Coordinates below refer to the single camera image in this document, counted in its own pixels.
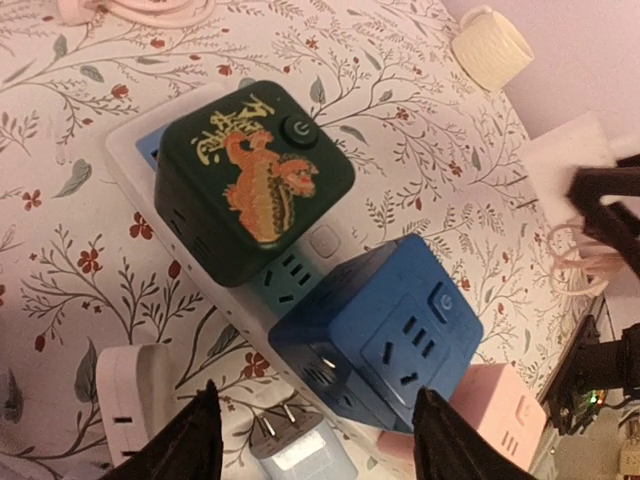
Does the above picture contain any cream mug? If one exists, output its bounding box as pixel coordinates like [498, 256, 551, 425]
[451, 5, 535, 92]

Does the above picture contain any pink cube socket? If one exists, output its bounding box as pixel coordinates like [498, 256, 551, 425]
[377, 364, 547, 479]

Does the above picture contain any blue cube socket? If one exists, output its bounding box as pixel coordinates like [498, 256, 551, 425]
[269, 234, 483, 433]

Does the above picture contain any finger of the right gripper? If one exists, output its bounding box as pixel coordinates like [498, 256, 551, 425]
[567, 154, 640, 279]

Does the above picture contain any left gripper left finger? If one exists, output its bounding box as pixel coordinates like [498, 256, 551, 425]
[112, 381, 223, 480]

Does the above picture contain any white charger with cable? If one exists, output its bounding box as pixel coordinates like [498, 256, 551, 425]
[519, 112, 639, 297]

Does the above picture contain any light blue plug adapter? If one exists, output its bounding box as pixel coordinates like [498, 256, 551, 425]
[249, 403, 358, 480]

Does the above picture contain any dark green cube socket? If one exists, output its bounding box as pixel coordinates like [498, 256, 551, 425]
[154, 80, 356, 288]

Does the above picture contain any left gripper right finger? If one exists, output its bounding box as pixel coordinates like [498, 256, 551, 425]
[413, 387, 532, 480]

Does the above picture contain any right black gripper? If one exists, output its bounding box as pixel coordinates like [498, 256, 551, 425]
[544, 299, 640, 480]

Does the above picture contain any white power strip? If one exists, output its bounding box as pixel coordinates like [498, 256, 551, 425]
[105, 82, 421, 480]

